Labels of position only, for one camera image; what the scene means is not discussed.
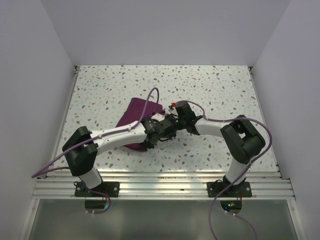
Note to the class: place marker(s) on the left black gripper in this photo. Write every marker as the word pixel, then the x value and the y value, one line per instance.
pixel 149 145

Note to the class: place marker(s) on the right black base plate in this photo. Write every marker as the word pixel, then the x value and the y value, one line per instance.
pixel 217 188

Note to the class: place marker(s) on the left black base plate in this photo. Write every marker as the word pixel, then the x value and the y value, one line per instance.
pixel 110 188

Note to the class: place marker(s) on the purple cloth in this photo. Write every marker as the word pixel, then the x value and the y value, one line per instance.
pixel 133 113

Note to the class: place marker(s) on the aluminium frame rail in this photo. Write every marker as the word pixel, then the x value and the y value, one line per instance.
pixel 165 185

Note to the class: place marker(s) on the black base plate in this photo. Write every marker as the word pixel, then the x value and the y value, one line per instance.
pixel 217 188
pixel 110 188

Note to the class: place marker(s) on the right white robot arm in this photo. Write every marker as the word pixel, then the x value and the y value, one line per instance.
pixel 242 139

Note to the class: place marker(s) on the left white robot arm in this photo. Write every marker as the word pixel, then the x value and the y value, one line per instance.
pixel 84 145

